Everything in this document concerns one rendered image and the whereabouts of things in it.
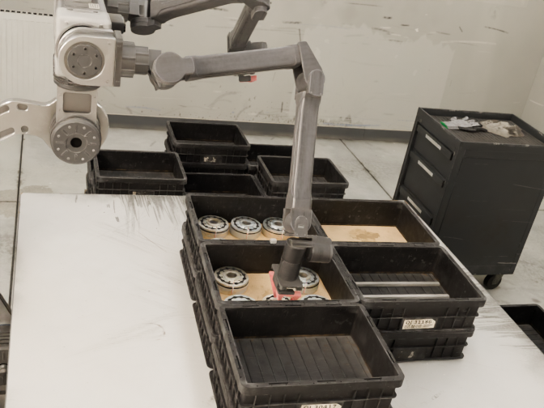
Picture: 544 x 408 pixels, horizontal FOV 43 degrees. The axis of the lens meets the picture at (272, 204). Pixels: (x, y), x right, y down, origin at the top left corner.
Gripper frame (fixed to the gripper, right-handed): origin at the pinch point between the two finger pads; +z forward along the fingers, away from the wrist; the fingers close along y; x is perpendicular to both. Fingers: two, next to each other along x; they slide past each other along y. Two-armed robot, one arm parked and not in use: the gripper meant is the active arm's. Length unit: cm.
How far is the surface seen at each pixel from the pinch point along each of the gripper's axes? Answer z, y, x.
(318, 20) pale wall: -3, 332, -116
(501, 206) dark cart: 26, 121, -159
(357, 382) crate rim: -7.1, -38.2, -7.2
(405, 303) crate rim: -7.4, -8.1, -33.0
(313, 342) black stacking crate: 3.6, -12.5, -7.3
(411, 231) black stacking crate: -3, 39, -58
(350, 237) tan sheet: 3, 42, -37
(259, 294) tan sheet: 4.5, 9.2, 2.7
